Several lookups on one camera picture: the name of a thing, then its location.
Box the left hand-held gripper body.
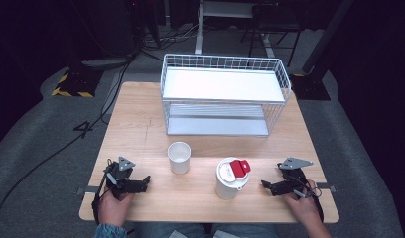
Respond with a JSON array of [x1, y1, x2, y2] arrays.
[[103, 156, 143, 201]]

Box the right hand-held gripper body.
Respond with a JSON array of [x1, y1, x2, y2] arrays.
[[276, 157, 316, 200]]

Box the white cup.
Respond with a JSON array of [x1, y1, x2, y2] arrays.
[[167, 141, 193, 176]]

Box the white tumbler with red lid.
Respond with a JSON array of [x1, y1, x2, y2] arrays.
[[214, 157, 252, 201]]

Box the white wire shelf rack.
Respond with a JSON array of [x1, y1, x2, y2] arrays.
[[160, 53, 293, 138]]

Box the person's left hand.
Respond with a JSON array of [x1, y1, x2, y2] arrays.
[[97, 189, 136, 228]]

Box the person's right hand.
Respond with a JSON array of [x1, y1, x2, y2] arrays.
[[283, 178, 324, 229]]

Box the grey table edge clamp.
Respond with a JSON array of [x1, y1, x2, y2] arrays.
[[75, 185, 101, 195], [315, 181, 338, 193]]

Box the black yellow striped stand base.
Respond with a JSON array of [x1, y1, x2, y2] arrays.
[[51, 67, 104, 99]]

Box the black slanted stand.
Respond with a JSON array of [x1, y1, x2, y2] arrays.
[[289, 0, 354, 101]]

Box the black chair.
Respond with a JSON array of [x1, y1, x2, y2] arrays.
[[239, 2, 305, 68]]

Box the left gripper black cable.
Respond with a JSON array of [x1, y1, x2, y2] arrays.
[[90, 158, 114, 226]]

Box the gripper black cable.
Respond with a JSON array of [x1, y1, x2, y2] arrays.
[[90, 158, 114, 226], [301, 182, 325, 223]]

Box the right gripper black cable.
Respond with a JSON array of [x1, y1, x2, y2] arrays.
[[301, 182, 325, 223]]

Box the long black floor cable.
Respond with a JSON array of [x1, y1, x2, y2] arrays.
[[0, 54, 136, 238]]

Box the bundle of floor cables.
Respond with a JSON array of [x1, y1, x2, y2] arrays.
[[139, 23, 204, 54]]

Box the white metal desk frame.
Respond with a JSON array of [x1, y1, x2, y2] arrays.
[[194, 0, 276, 60]]

